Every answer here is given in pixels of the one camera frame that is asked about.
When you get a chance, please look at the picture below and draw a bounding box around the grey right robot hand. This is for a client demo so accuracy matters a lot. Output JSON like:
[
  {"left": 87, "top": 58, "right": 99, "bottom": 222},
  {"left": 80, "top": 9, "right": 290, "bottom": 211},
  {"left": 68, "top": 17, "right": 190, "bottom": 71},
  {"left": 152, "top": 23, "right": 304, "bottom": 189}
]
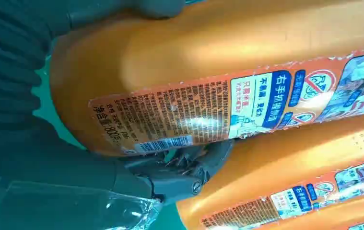
[{"left": 0, "top": 0, "right": 235, "bottom": 230}]

